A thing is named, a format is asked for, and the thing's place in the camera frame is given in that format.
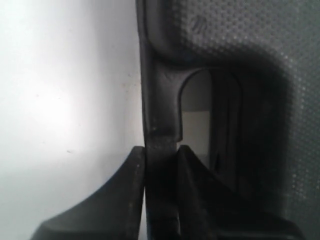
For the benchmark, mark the black plastic tool case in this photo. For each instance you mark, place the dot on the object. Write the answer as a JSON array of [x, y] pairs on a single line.
[[262, 58]]

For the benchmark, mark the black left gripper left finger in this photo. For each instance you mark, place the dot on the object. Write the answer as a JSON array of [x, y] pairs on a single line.
[[113, 212]]

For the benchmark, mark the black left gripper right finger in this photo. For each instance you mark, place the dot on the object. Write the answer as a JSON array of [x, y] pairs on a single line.
[[209, 210]]

